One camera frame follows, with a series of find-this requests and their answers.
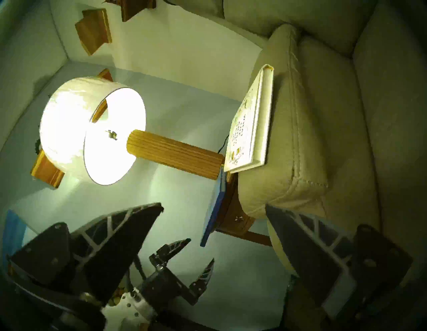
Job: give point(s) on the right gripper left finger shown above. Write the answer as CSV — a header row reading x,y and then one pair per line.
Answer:
x,y
110,247

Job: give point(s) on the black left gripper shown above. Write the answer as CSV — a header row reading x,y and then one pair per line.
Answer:
x,y
163,283

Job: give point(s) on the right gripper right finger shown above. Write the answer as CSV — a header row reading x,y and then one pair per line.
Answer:
x,y
317,253

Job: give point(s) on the blue Rumi poems book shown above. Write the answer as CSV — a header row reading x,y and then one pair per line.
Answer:
x,y
213,207

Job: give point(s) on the cream Amish hardcover book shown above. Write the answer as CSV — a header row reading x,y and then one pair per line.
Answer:
x,y
247,133

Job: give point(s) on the beige leather sofa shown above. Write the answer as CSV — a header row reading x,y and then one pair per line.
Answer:
x,y
333,116

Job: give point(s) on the round wooden side table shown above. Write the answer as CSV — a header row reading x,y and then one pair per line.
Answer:
x,y
233,213

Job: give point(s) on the table lamp with wooden column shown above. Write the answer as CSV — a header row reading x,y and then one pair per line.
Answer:
x,y
66,126

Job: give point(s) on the blue rectangular wall panel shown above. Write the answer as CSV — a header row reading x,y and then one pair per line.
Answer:
x,y
13,233

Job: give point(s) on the small wooden wall shelf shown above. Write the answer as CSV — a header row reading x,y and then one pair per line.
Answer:
x,y
93,30

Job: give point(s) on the live-edge wooden wall shelf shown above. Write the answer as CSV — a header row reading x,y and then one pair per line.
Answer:
x,y
136,8

